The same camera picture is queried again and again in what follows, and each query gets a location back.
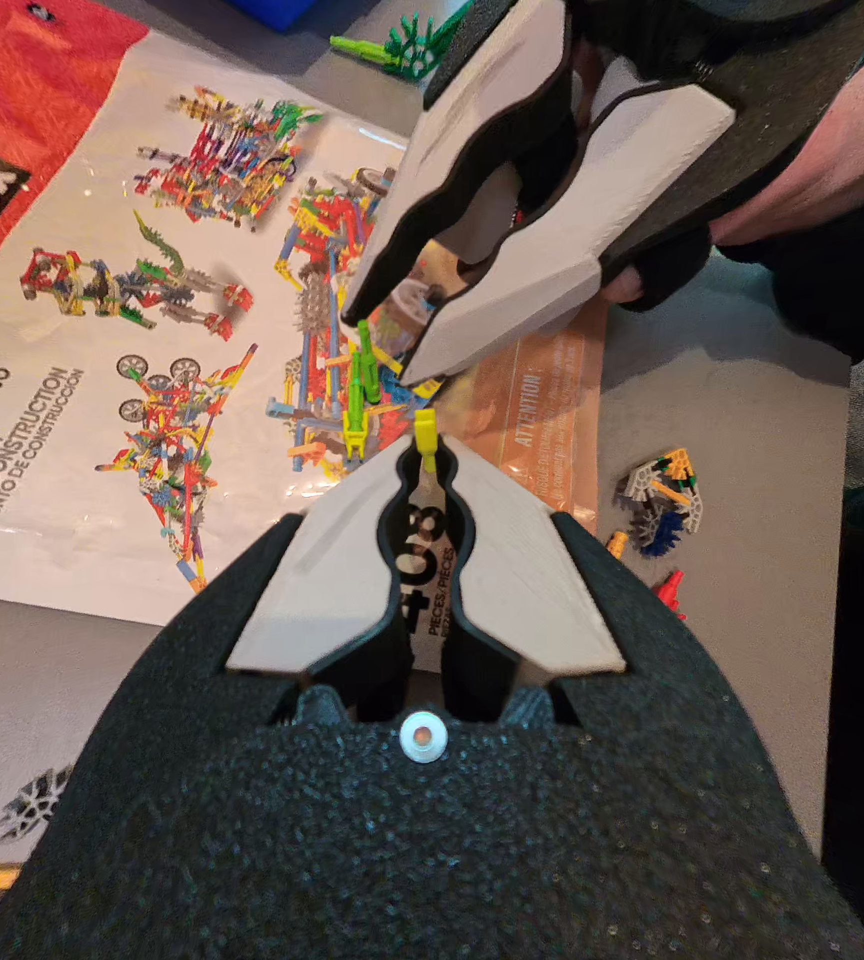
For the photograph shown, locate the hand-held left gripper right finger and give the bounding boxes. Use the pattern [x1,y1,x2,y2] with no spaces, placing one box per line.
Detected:
[438,435,626,721]

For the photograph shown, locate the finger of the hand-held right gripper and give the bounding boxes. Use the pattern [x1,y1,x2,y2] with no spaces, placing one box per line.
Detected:
[340,0,577,324]
[399,82,738,389]

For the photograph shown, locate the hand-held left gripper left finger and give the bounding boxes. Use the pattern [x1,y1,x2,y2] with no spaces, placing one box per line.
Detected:
[225,435,413,721]

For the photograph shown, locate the small multicolour toy assembly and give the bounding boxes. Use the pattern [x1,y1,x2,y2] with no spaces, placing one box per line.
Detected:
[615,448,703,558]

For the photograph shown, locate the person's right forearm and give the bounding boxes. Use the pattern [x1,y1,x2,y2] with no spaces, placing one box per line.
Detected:
[717,180,864,376]

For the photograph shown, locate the person's right hand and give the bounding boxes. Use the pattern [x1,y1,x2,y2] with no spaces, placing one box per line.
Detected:
[600,18,864,305]

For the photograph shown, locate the green connector toy assembly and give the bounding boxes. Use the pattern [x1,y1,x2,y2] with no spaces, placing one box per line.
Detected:
[330,0,474,80]

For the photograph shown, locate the red fan connector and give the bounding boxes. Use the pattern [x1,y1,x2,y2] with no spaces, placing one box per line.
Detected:
[653,570,689,622]

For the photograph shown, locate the construction toy set plastic bag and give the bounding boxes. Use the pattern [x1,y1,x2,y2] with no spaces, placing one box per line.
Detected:
[0,0,609,627]

